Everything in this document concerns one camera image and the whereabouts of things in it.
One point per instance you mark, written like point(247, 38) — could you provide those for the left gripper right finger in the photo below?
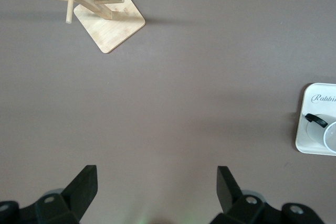
point(231, 195)

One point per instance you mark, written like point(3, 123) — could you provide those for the white rabbit print tray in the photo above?
point(315, 93)

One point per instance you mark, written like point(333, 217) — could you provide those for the wooden cup rack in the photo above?
point(113, 30)

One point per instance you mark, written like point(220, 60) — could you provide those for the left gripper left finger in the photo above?
point(78, 195)

